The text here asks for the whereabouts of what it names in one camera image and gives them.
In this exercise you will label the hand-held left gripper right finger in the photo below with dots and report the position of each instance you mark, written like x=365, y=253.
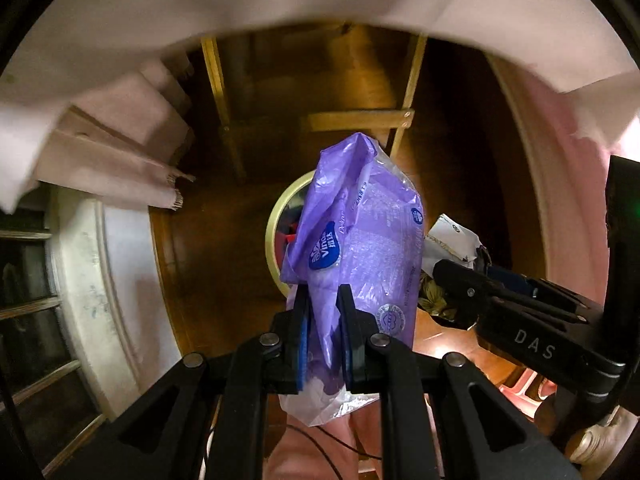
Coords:
x=351, y=375

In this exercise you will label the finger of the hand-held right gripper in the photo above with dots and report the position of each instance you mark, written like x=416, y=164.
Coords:
x=515, y=280
x=465, y=287

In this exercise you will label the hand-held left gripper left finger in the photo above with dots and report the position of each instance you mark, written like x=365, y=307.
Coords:
x=301, y=342

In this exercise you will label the white wrapper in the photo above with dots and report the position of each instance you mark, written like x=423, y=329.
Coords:
x=450, y=237

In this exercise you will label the purple plastic tissue bag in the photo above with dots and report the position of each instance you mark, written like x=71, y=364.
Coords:
x=360, y=240

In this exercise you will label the cream round waste bin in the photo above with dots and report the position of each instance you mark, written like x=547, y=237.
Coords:
x=273, y=225

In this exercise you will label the person's right forearm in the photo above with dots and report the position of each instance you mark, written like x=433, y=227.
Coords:
x=605, y=440

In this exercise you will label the white painted panel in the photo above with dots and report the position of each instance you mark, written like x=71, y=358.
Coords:
x=85, y=285

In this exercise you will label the pale fringed cloth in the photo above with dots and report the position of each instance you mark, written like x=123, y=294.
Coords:
x=110, y=160

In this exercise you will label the metal bar rack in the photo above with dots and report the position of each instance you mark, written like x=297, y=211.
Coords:
x=30, y=307

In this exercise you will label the wooden chair frame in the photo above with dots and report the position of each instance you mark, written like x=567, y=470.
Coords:
x=350, y=120

